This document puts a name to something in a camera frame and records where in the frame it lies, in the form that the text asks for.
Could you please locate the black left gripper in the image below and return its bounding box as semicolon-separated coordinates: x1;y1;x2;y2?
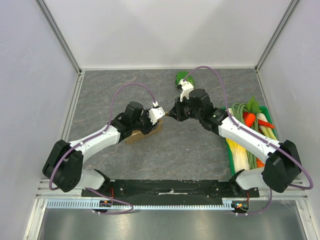
132;109;160;136

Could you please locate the brown cardboard express box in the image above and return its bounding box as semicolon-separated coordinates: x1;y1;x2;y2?
125;109;163;144

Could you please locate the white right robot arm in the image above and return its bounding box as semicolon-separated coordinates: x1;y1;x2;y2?
167;88;301;197

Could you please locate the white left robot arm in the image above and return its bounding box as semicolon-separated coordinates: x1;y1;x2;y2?
42;101;165;197

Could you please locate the green bok choy toy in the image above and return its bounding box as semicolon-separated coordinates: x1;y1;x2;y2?
175;71;195;91

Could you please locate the green long beans bundle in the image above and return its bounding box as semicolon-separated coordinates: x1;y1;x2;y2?
228;103;259;170

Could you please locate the orange carrot toy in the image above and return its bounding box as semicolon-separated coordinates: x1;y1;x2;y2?
243;112;256;128

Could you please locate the yellow napa cabbage toy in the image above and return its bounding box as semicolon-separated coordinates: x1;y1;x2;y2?
226;138;250;173

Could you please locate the green leaf vegetable toy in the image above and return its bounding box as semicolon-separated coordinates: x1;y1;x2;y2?
246;96;261;115

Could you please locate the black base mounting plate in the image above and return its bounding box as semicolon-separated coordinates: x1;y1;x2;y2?
97;179;260;205

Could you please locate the red chili pepper toy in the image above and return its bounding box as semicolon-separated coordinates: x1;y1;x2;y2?
258;119;275;129

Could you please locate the green plastic basket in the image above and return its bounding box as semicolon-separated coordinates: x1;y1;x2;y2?
226;106;278;175

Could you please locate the green celery toy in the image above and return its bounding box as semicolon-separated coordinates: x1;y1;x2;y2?
257;113;277;140

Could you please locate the orange pumpkin toy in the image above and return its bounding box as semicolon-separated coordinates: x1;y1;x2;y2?
256;158;265;168

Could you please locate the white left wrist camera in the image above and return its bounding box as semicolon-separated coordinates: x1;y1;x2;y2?
148;101;166;125

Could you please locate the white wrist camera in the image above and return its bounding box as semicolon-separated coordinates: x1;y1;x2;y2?
148;101;166;125
177;79;194;103

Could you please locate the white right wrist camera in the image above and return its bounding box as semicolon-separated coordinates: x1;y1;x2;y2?
177;79;194;103

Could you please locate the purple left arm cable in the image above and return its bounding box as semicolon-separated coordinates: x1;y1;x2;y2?
48;82;160;215

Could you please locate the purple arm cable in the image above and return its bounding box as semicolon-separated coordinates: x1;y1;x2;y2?
48;82;160;215
181;65;314;217

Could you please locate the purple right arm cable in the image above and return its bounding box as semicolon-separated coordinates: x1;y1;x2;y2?
181;65;314;217

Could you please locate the blue slotted cable duct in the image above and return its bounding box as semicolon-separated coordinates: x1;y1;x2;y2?
46;199;244;211

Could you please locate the aluminium frame rail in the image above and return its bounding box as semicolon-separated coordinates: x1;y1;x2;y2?
24;180;320;240

